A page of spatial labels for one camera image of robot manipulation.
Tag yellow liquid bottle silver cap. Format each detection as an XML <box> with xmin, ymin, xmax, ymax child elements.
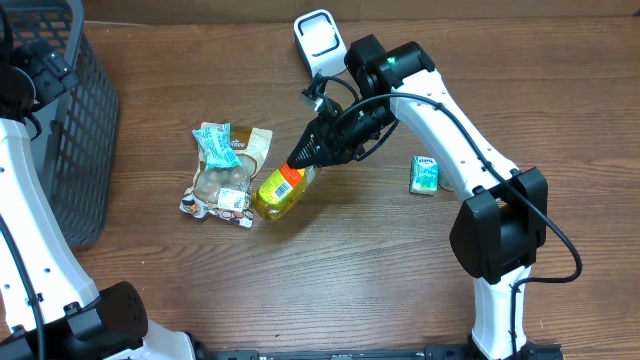
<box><xmin>252</xmin><ymin>163</ymin><xmax>322</xmax><ymax>221</ymax></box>

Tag teal tissue pack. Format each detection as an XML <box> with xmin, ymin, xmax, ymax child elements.
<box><xmin>409</xmin><ymin>155</ymin><xmax>439</xmax><ymax>194</ymax></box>

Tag green lid white jar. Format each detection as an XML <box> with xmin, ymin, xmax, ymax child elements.
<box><xmin>438</xmin><ymin>169</ymin><xmax>454</xmax><ymax>192</ymax></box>

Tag brown snack bag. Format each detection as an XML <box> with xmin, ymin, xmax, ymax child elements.
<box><xmin>179</xmin><ymin>122</ymin><xmax>273</xmax><ymax>228</ymax></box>

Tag teal snack packet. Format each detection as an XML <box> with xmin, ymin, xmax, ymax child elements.
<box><xmin>192</xmin><ymin>123</ymin><xmax>242</xmax><ymax>170</ymax></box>

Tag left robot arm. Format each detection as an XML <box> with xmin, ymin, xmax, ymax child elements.
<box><xmin>1</xmin><ymin>15</ymin><xmax>209</xmax><ymax>359</ymax></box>

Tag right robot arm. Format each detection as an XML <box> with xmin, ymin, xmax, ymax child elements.
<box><xmin>287</xmin><ymin>35</ymin><xmax>548</xmax><ymax>359</ymax></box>

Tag white barcode scanner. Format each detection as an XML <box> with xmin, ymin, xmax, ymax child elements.
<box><xmin>293</xmin><ymin>9</ymin><xmax>347</xmax><ymax>77</ymax></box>

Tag grey plastic mesh basket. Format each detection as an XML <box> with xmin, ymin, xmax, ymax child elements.
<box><xmin>1</xmin><ymin>0</ymin><xmax>120</xmax><ymax>247</ymax></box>

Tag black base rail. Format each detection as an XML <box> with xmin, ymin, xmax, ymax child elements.
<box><xmin>199</xmin><ymin>343</ymin><xmax>566</xmax><ymax>360</ymax></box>

